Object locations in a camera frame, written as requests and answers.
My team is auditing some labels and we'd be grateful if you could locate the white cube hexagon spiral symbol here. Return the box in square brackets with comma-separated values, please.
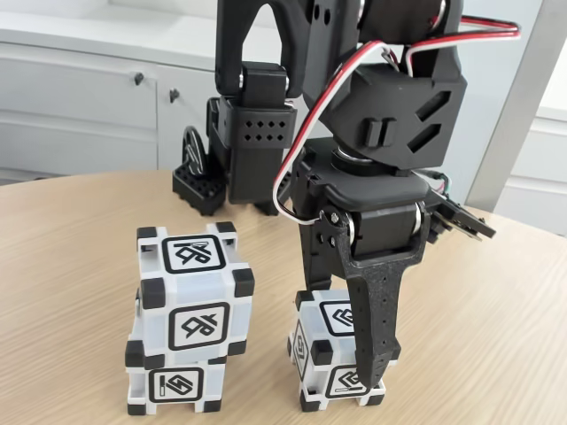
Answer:
[286, 288, 403, 409]

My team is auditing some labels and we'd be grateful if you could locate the white cube crossed lines symbol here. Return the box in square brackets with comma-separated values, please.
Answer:
[135, 220, 257, 364]

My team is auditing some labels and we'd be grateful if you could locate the black round clamp knob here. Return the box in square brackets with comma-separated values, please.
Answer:
[182, 125, 208, 179]

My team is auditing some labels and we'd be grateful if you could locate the small white cabinet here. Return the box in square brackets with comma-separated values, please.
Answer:
[502, 104, 567, 236]

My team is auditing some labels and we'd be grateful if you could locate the white cube zigzag symbol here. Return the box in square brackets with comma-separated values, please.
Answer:
[123, 338, 229, 416]

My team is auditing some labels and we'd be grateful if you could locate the long white cabinet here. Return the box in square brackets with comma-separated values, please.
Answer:
[0, 0, 329, 178]

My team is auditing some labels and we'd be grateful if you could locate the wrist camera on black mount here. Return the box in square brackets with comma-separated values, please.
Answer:
[427, 194, 496, 243]

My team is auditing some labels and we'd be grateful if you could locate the grey metal post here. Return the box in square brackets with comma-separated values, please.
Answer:
[462, 0, 567, 216]

